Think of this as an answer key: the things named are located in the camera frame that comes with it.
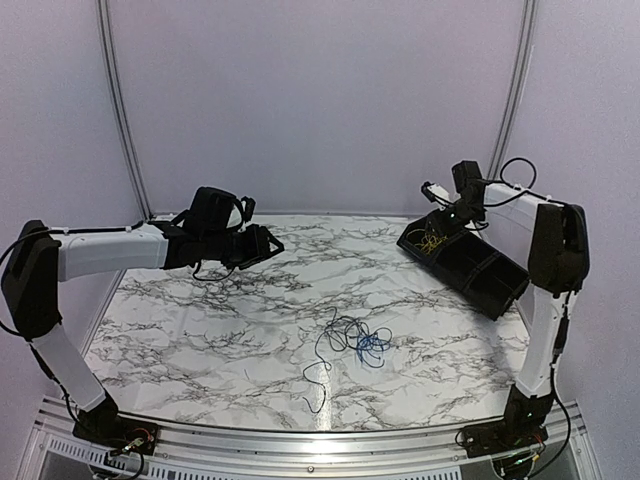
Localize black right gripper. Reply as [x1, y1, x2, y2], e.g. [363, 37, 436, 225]
[425, 199, 481, 239]

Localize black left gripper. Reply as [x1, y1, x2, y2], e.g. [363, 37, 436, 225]
[203, 223, 284, 270]

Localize blue cable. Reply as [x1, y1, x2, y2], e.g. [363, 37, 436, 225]
[302, 329, 336, 415]
[352, 327, 394, 369]

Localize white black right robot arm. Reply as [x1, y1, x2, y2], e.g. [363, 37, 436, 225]
[421, 160, 590, 448]

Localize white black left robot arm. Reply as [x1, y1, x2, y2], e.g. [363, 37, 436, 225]
[1, 187, 284, 445]

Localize black compartment tray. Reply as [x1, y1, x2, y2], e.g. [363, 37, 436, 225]
[397, 217, 529, 320]

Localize yellow cables in tray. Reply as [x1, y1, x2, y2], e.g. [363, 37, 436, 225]
[410, 227, 449, 256]

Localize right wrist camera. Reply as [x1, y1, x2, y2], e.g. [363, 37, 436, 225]
[420, 181, 452, 207]

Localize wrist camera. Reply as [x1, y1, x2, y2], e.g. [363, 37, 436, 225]
[420, 181, 452, 207]
[234, 196, 256, 223]

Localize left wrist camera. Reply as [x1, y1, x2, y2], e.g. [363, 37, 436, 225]
[234, 196, 256, 223]

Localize aluminium right corner post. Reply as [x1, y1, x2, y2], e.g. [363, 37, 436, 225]
[488, 0, 539, 179]

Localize aluminium corner post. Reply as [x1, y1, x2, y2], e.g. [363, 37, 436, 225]
[97, 0, 154, 221]
[488, 0, 539, 179]

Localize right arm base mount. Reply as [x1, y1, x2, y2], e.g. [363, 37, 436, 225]
[456, 385, 554, 458]

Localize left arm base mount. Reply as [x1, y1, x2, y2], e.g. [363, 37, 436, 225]
[70, 397, 159, 455]

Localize aluminium left corner post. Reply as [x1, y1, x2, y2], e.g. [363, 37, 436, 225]
[97, 0, 154, 221]

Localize aluminium front table frame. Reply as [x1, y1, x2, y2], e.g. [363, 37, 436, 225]
[13, 397, 603, 479]

